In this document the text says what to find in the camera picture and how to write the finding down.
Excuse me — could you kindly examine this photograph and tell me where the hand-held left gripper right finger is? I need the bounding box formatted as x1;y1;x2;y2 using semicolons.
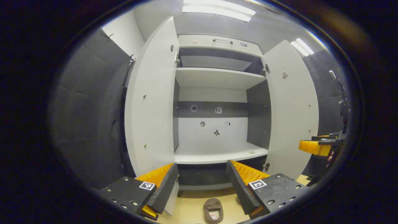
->
226;160;311;220

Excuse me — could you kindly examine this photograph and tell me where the large ceiling light panel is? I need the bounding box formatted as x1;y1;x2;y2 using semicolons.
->
182;0;256;22

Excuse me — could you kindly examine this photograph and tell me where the grey shoe cabinet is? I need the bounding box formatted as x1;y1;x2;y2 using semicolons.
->
173;34;272;191

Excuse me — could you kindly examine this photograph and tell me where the brown fuzzy shoe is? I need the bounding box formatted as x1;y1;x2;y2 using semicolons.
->
203;198;224;224

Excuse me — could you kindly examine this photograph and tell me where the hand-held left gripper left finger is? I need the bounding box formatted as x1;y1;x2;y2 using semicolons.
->
99;162;180;221

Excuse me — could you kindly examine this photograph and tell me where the light grey cabinet drawer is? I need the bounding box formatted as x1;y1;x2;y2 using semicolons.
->
178;34;263;57

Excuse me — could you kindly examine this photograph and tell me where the small ceiling light panel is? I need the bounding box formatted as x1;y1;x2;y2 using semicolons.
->
291;38;314;56

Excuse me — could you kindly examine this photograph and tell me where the black backdrop cloth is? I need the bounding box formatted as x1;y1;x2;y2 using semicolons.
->
50;28;137;190
302;50;352;178

